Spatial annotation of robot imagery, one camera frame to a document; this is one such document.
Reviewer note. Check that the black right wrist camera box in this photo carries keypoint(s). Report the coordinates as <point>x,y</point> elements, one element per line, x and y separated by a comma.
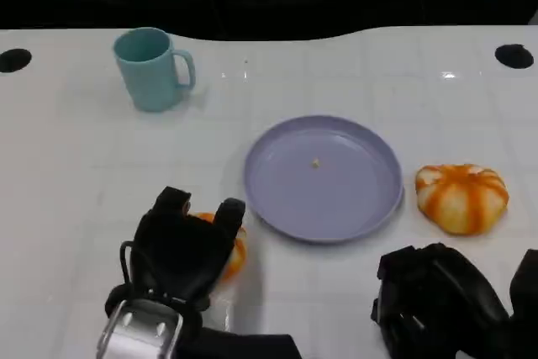
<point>525,304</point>

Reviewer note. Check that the small yellow crumb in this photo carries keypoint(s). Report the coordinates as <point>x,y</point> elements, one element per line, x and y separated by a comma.
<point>314,162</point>

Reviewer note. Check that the orange striped toy bread roll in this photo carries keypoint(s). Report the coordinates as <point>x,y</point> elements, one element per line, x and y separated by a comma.
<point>462,199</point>
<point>237,258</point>

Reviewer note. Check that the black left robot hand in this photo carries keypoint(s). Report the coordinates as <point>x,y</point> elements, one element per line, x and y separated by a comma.
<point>176,249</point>

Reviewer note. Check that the pale green mug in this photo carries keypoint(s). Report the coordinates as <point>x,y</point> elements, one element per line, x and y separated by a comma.
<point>147,77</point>

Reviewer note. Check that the lilac plate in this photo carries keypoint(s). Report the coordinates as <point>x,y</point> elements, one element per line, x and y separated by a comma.
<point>328,195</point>

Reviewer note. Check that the black table grommet hole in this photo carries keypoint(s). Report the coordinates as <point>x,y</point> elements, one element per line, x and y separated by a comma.
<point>513,55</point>
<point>14,60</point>

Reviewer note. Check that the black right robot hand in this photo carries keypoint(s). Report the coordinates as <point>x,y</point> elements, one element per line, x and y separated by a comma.
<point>445,300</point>

